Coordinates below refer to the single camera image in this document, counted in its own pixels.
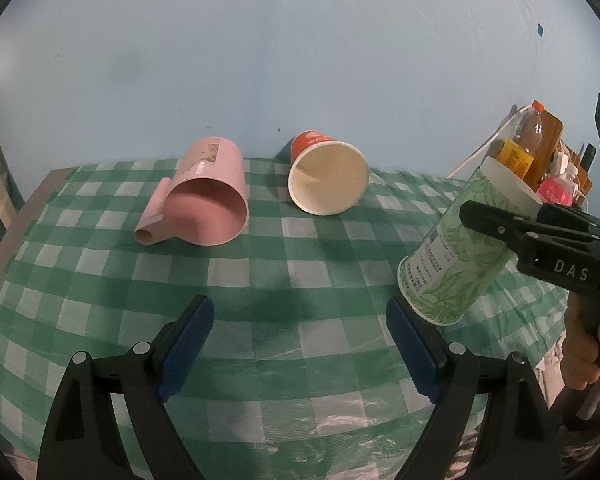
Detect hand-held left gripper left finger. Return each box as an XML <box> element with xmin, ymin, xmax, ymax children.
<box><xmin>37</xmin><ymin>294</ymin><xmax>215</xmax><ymax>480</ymax></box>

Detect green checkered tablecloth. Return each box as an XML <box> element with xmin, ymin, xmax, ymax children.
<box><xmin>0</xmin><ymin>157</ymin><xmax>588</xmax><ymax>480</ymax></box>

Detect pink plastic cup with handle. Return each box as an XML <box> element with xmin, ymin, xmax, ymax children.
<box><xmin>133</xmin><ymin>136</ymin><xmax>251</xmax><ymax>247</ymax></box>

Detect red paper cup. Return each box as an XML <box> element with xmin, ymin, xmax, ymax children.
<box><xmin>287</xmin><ymin>129</ymin><xmax>371</xmax><ymax>216</ymax></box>

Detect brown board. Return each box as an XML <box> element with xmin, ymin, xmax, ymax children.
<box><xmin>525</xmin><ymin>112</ymin><xmax>565</xmax><ymax>187</ymax></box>

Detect person's right hand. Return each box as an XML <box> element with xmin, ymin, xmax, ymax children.
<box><xmin>561</xmin><ymin>292</ymin><xmax>600</xmax><ymax>392</ymax></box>

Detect green leaf-patterned paper cup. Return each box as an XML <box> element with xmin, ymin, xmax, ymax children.
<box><xmin>397</xmin><ymin>156</ymin><xmax>545</xmax><ymax>326</ymax></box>

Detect yellow box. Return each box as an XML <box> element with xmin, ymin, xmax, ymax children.
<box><xmin>490</xmin><ymin>138</ymin><xmax>535</xmax><ymax>179</ymax></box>

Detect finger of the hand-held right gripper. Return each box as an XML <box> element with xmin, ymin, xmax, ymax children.
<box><xmin>459</xmin><ymin>200</ymin><xmax>540</xmax><ymax>261</ymax></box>
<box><xmin>532</xmin><ymin>202</ymin><xmax>600</xmax><ymax>236</ymax></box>

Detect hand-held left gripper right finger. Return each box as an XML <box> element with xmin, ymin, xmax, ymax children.
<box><xmin>385</xmin><ymin>296</ymin><xmax>564</xmax><ymax>480</ymax></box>

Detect pink bottle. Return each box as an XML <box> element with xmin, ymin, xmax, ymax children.
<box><xmin>535</xmin><ymin>175</ymin><xmax>579</xmax><ymax>207</ymax></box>

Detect orange-capped plastic bottle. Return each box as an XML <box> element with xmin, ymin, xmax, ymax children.
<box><xmin>500</xmin><ymin>101</ymin><xmax>547</xmax><ymax>161</ymax></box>

